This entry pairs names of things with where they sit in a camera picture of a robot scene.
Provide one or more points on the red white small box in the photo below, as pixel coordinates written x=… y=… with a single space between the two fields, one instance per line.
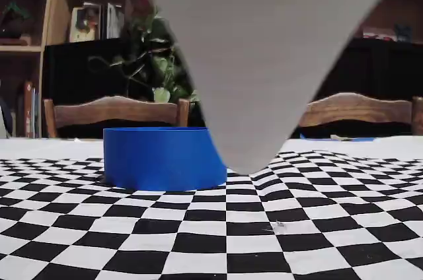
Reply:
x=380 y=34

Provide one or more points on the illustrated cream card box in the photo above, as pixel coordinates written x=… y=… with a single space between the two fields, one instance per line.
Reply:
x=85 y=24

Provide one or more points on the blue round box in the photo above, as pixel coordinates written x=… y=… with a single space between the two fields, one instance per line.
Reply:
x=158 y=161

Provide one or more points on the green pothos plant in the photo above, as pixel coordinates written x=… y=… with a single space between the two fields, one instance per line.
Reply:
x=155 y=62

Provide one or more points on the wooden chair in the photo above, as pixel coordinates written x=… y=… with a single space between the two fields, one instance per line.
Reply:
x=363 y=111
x=115 y=111

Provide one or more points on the blue tape strip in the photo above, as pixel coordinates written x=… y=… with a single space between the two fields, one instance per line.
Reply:
x=360 y=138

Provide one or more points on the wooden bookshelf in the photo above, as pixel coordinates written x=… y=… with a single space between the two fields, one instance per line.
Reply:
x=49 y=6

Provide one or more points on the black cabinet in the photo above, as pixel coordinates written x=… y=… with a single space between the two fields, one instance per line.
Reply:
x=69 y=72

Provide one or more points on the bonsai tree model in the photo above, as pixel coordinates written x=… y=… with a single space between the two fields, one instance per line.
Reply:
x=15 y=22

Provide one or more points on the orange spine book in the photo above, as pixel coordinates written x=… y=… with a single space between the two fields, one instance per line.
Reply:
x=28 y=108

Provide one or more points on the black white checkered mat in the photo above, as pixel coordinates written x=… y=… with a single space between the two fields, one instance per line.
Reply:
x=211 y=243

